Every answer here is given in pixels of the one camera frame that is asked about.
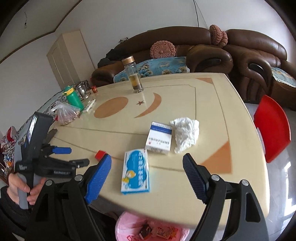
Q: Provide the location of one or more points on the glass bottle with gold lid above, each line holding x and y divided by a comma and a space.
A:
134, 76

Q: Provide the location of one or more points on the white and blue medicine box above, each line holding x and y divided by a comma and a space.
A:
159, 139

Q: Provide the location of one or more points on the red plastic chair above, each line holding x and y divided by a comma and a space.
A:
272, 125

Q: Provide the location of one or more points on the white remote control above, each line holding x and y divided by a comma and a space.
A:
89, 106

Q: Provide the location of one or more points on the white tissue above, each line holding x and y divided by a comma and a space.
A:
186, 134

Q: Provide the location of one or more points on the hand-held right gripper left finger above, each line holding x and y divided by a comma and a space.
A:
98, 178

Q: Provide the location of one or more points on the small red container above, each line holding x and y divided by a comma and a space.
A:
93, 89

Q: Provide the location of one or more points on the large round pink cushion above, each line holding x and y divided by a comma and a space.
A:
163, 49

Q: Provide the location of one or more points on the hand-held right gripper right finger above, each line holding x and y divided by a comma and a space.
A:
195, 176

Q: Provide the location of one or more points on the blue armchair seat cover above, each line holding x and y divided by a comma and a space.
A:
283, 76

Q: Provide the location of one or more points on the plastic bag of nuts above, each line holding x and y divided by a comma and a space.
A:
67, 114

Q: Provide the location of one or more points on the person's left forearm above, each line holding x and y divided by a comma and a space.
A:
9, 208

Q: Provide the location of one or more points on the pink lined bin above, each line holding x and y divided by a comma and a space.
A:
129, 229

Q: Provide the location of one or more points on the small red box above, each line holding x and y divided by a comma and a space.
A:
100, 154

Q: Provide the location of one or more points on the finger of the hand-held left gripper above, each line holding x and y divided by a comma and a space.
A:
61, 150
79, 162

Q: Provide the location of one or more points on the blue cartoon medicine box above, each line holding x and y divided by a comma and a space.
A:
136, 171

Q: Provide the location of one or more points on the person's left hand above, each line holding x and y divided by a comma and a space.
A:
34, 191

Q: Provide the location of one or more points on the brown leather sofa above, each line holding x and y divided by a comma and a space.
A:
161, 34

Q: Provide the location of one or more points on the cream wardrobe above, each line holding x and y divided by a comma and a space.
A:
67, 58

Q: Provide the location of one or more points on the blue floral sofa cover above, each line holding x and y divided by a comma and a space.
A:
159, 67

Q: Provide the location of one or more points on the red printed cloth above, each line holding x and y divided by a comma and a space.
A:
9, 138

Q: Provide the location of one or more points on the beige wooden table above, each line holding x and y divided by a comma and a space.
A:
185, 97

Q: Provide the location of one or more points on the green bottle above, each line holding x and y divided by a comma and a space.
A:
74, 99

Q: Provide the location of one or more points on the brown leather armchair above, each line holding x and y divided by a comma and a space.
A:
254, 44

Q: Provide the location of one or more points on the dark clothes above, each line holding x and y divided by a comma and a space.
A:
111, 56

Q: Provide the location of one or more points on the patterned bench cover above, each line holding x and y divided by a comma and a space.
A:
57, 99

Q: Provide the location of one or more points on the glass mug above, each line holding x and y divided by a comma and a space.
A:
83, 90

